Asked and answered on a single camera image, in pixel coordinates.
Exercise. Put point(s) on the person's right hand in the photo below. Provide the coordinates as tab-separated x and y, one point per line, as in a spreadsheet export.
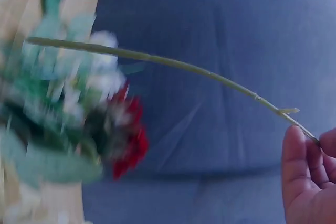
312	197

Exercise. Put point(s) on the person's right thumb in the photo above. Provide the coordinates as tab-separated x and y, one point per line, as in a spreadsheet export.
329	153

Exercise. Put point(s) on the green flower stem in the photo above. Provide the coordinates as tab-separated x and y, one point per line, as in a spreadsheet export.
168	61

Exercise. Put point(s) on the bouquet of mixed flowers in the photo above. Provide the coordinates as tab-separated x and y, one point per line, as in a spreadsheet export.
78	108

